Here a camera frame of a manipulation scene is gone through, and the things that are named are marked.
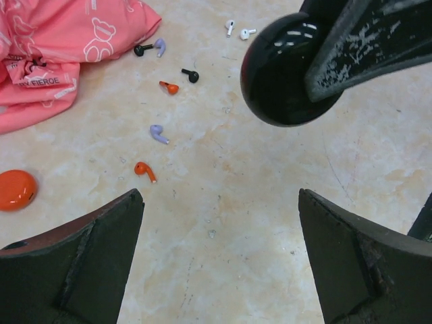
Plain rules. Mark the purple earbud near cloth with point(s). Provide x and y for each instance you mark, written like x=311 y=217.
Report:
x=161 y=46

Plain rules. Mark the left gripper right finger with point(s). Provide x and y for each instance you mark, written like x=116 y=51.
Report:
x=364 y=272

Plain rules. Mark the white earbud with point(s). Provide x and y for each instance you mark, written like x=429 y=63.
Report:
x=229 y=25
x=246 y=33

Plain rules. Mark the white earbud lower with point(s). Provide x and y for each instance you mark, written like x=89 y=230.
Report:
x=246 y=33

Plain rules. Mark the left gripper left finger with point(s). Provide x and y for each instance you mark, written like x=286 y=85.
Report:
x=74 y=273

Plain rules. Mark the orange earbud left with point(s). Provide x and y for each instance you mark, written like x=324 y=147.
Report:
x=142 y=168

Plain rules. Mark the white earbud upper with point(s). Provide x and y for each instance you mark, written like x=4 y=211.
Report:
x=229 y=25

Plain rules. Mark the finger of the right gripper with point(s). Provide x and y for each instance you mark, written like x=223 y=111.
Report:
x=370 y=39

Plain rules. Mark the pink printed cloth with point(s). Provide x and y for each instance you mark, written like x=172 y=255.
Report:
x=44 y=43

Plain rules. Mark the black earbud charging case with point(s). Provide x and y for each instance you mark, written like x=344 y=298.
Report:
x=273 y=70

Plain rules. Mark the orange earbud right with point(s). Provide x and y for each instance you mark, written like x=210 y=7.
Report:
x=172 y=89

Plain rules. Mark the black earbud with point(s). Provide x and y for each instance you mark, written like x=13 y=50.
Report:
x=193 y=76
x=140 y=49

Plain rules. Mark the orange earbud charging case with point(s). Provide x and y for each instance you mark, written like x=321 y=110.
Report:
x=18 y=189

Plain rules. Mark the orange earbud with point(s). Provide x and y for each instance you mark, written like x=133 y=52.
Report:
x=172 y=89
x=142 y=168

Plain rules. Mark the purple earbud centre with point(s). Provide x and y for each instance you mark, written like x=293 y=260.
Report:
x=156 y=132

